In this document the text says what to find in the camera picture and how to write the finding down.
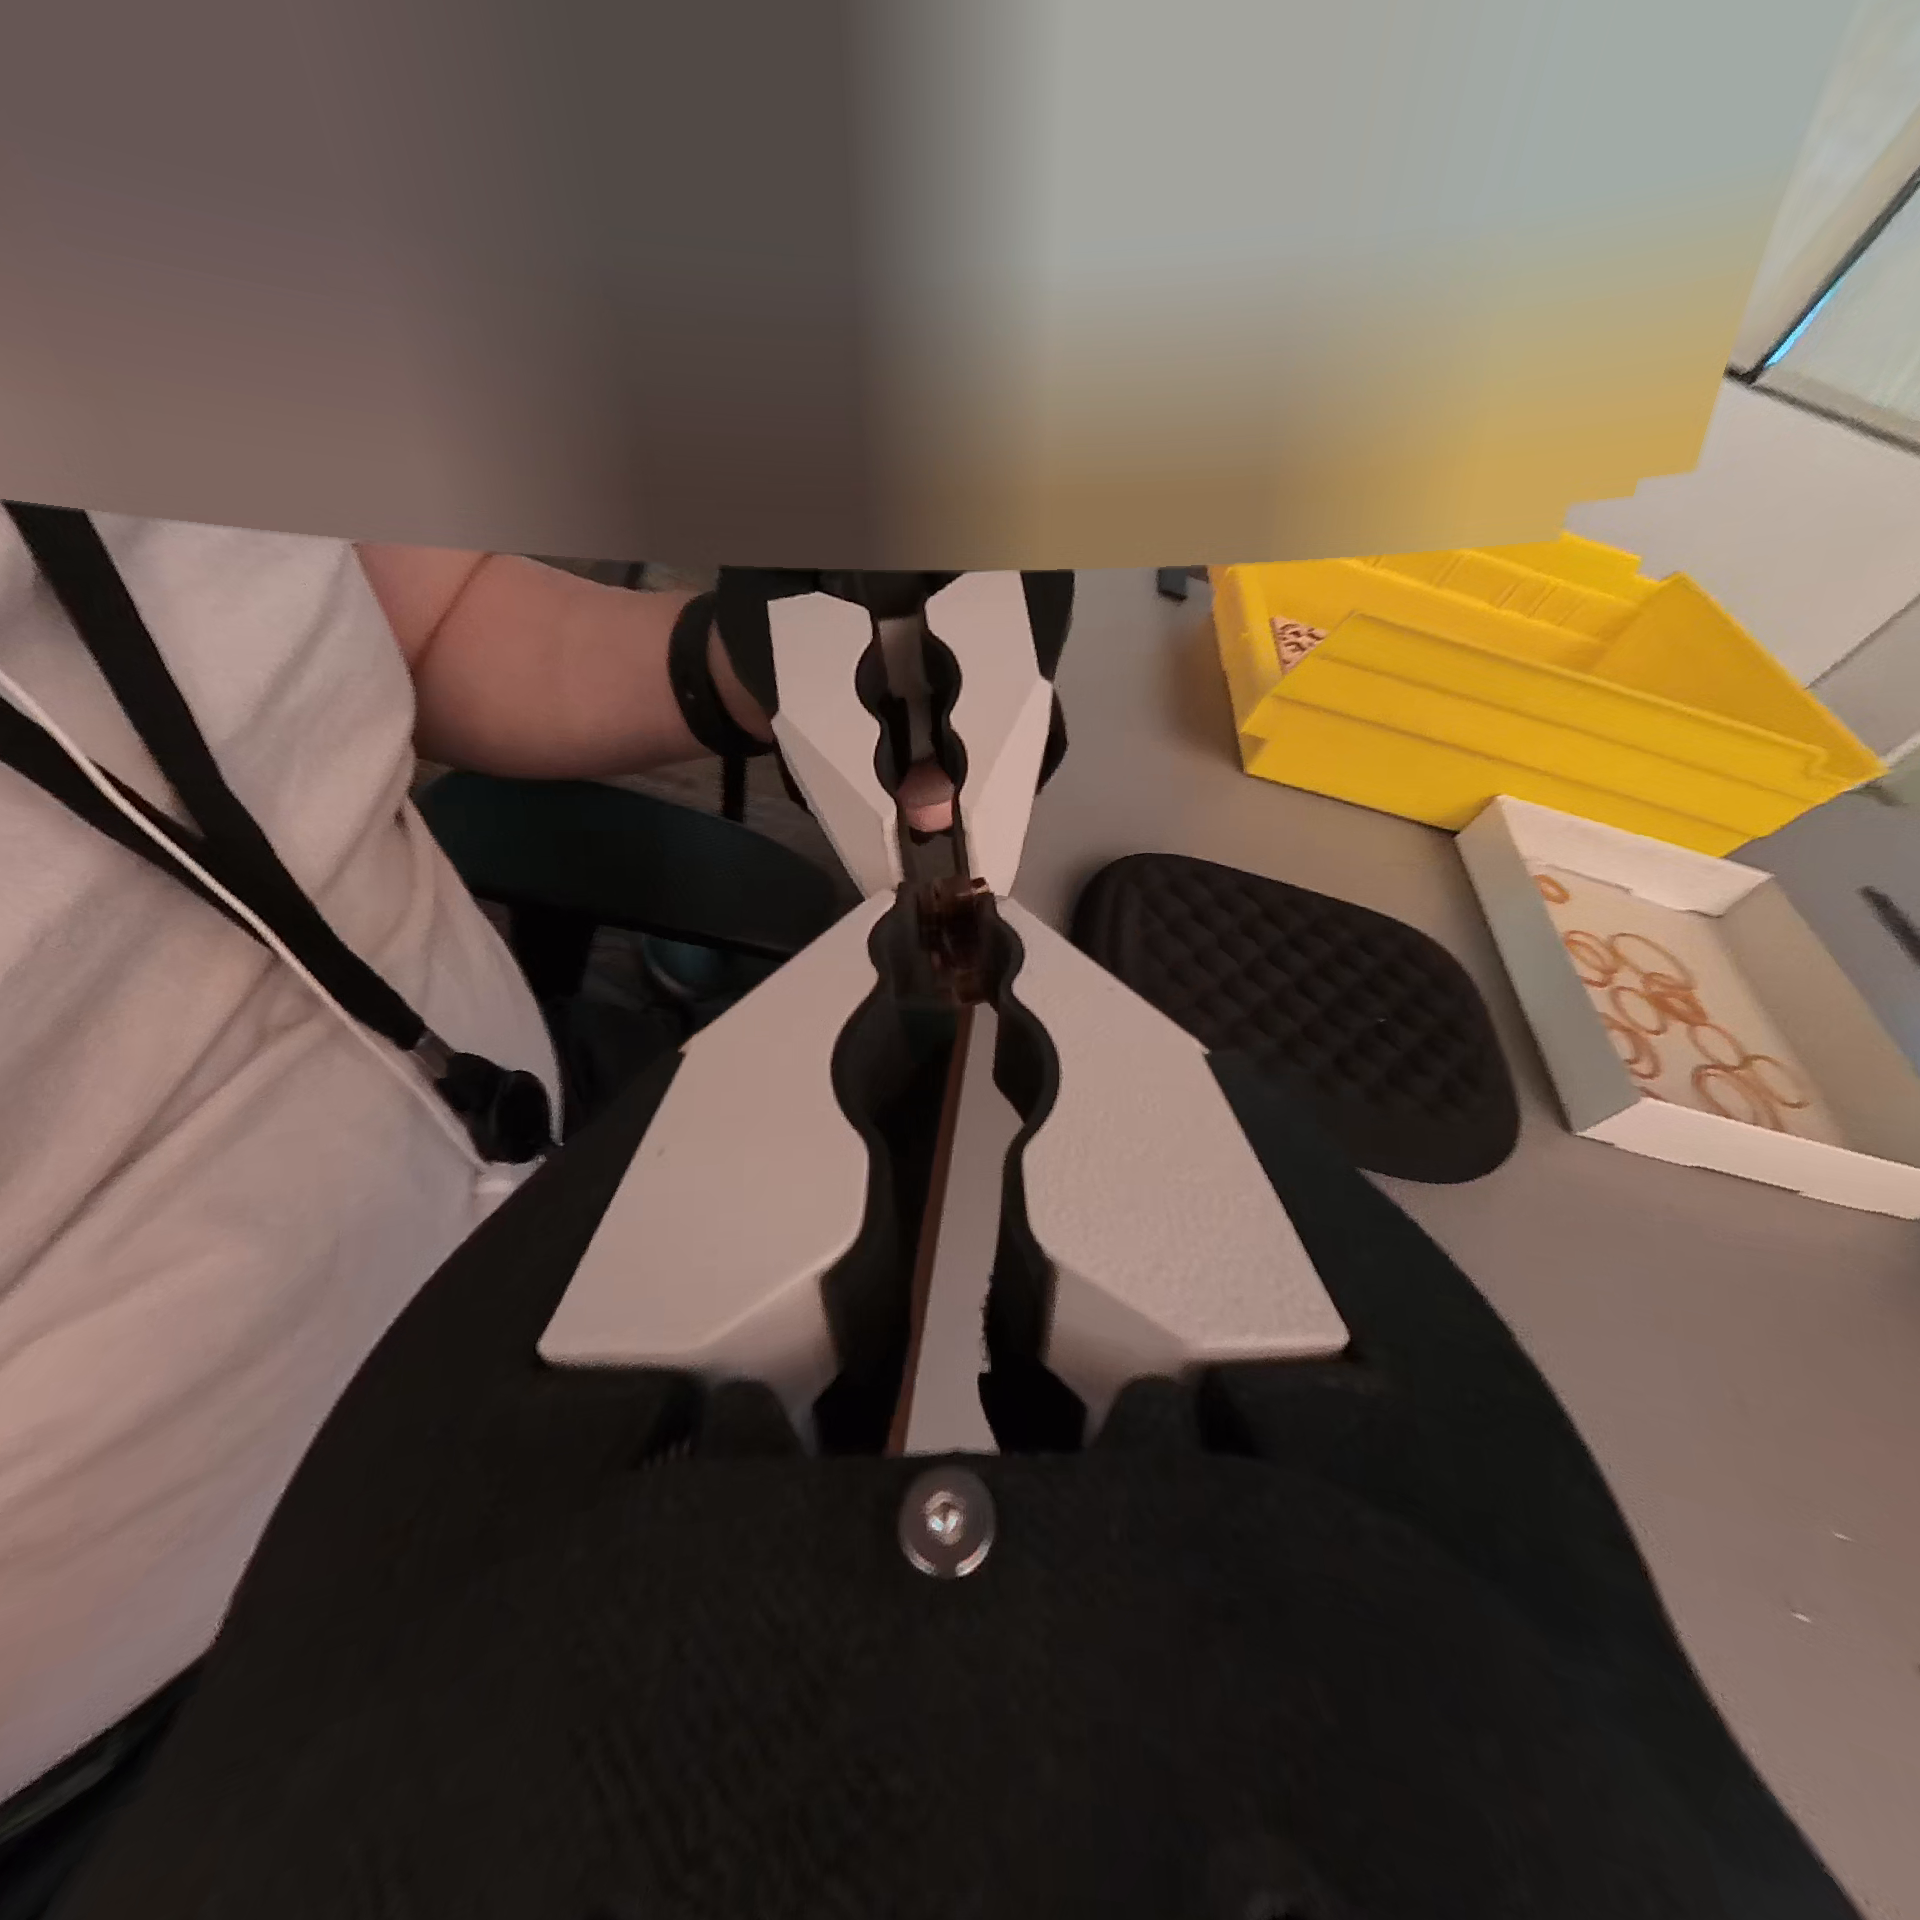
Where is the dark office chair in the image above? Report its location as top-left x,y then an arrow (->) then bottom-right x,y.
412,769 -> 849,1052

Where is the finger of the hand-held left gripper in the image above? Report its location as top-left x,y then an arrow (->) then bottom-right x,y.
764,588 -> 909,903
918,571 -> 1060,903

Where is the wooden model part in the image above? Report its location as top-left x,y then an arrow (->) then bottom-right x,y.
883,877 -> 1003,1461

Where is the white cardboard box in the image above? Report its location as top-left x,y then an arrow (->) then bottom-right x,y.
1451,795 -> 1920,1220

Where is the black mesh wrist rest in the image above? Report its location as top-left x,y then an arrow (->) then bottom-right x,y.
1071,853 -> 1521,1188

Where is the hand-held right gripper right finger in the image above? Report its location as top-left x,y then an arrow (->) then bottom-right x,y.
971,892 -> 1349,1412

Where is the black lanyard strap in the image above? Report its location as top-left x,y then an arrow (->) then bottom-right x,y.
0,502 -> 553,1165

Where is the yellow plastic bin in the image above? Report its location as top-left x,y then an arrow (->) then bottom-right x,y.
1208,532 -> 1889,835

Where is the pile of wooden rings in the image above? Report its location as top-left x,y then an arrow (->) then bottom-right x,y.
1531,870 -> 1810,1129

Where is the person's left forearm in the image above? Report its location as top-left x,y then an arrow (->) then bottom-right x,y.
351,543 -> 722,783

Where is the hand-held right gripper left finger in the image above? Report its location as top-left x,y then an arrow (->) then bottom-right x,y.
536,892 -> 923,1420

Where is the person in white shirt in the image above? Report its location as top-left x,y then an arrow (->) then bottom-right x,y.
0,502 -> 563,1803

